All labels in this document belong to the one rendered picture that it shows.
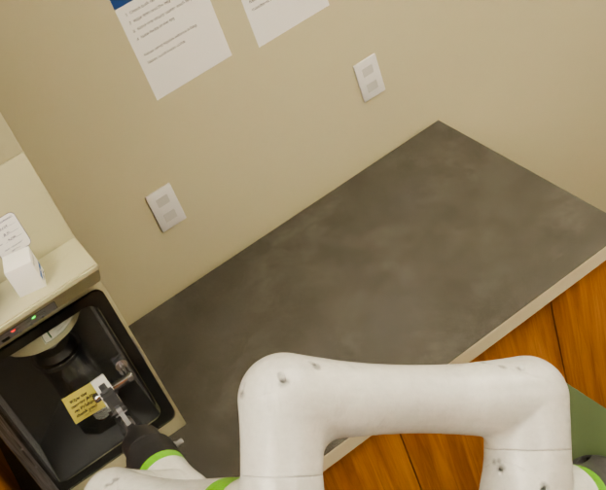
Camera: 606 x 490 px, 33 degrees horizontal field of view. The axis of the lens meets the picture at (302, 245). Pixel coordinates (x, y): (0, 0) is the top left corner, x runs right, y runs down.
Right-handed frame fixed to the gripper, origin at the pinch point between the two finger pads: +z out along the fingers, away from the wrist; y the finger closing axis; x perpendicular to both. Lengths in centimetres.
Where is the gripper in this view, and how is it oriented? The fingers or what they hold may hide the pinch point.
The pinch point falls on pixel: (106, 392)
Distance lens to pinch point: 205.5
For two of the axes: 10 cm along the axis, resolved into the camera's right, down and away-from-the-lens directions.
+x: -8.0, 5.5, -2.4
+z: -5.2, -4.3, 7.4
